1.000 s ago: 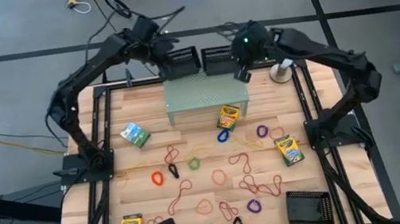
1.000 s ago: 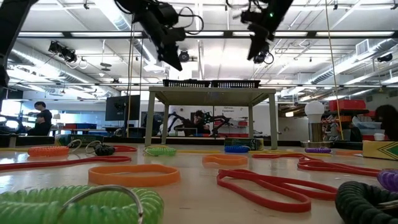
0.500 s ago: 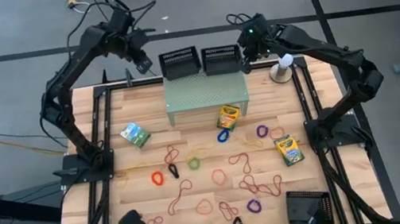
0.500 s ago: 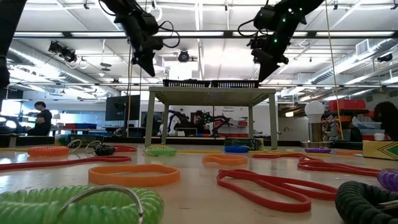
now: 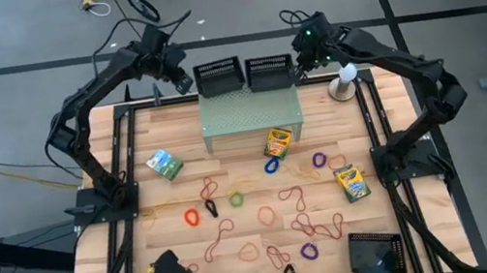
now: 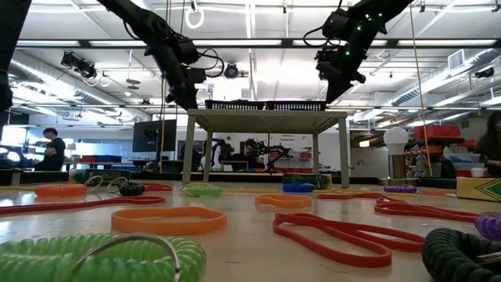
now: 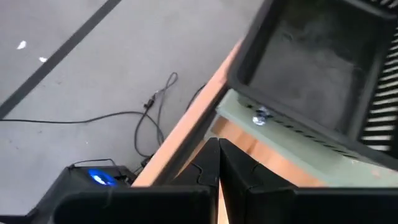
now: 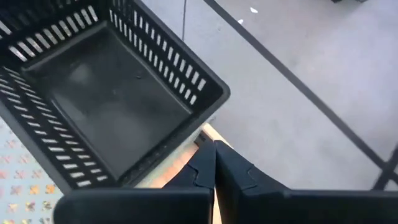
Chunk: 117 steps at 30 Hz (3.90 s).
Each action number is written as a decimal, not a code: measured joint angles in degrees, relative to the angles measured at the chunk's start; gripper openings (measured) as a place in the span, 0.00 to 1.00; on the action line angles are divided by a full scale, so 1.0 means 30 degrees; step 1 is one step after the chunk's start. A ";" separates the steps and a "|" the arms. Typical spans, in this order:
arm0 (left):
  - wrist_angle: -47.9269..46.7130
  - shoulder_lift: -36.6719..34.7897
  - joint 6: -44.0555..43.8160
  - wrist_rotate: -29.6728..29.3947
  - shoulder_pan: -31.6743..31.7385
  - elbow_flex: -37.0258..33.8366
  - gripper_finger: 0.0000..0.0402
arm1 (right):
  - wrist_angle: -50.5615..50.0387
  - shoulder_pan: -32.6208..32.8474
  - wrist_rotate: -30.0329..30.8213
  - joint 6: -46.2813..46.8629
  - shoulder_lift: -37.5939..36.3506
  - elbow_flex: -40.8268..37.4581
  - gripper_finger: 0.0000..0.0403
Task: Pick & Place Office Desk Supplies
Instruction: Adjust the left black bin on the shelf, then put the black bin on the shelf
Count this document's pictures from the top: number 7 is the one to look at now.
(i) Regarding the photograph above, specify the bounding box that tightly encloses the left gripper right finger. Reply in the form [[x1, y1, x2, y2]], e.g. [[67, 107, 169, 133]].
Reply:
[[220, 139, 398, 224]]

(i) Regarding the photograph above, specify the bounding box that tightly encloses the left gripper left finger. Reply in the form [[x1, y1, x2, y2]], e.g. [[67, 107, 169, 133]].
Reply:
[[52, 138, 221, 224]]

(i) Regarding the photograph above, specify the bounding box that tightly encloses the long black floor cable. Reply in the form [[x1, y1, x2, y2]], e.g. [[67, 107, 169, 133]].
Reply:
[[0, 72, 180, 158]]

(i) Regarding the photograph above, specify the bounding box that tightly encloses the black control box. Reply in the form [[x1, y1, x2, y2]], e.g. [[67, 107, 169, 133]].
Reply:
[[26, 164, 138, 219]]

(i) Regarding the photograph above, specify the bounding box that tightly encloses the black plastic slotted basket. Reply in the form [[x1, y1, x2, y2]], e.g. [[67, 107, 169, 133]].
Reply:
[[226, 0, 398, 171]]

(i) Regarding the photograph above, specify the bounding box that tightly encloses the green perforated metal riser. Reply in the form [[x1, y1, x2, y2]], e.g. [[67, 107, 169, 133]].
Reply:
[[214, 88, 398, 188]]

